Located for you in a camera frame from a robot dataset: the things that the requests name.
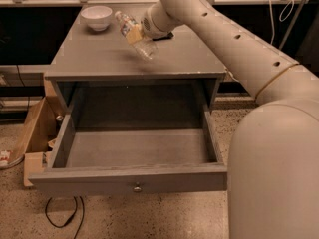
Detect clear plastic water bottle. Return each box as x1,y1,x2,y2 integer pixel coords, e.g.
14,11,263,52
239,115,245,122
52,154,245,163
115,11,157,61

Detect brown cardboard box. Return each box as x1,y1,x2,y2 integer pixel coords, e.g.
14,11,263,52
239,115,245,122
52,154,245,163
9,80,65,187

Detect black floor cable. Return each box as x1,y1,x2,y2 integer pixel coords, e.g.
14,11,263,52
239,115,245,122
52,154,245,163
44,196,86,239

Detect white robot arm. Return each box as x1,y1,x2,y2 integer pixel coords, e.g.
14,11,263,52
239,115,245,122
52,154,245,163
143,0,319,239

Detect white ceramic bowl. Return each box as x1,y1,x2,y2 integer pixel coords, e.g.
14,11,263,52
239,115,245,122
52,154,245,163
81,5,113,31

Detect red white packet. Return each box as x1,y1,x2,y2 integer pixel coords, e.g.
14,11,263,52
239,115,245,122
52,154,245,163
0,150,12,167

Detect slanted metal pole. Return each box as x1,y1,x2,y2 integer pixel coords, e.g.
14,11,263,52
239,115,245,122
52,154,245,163
278,0,309,50

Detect black remote control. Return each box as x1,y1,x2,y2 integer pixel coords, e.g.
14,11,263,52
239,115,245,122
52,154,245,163
152,32,174,41

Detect round metal drawer knob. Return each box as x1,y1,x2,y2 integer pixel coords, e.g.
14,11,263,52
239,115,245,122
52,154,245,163
133,183,143,193

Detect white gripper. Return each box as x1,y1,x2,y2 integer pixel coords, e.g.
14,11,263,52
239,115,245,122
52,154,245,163
126,1,181,45

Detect grey open top drawer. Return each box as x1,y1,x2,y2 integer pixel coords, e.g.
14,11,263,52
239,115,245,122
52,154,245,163
29,103,227,196

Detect white hanging cable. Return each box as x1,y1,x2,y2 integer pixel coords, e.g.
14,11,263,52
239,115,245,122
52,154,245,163
263,0,296,47

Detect grey wooden cabinet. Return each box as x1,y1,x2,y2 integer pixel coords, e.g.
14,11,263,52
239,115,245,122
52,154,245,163
44,1,227,118

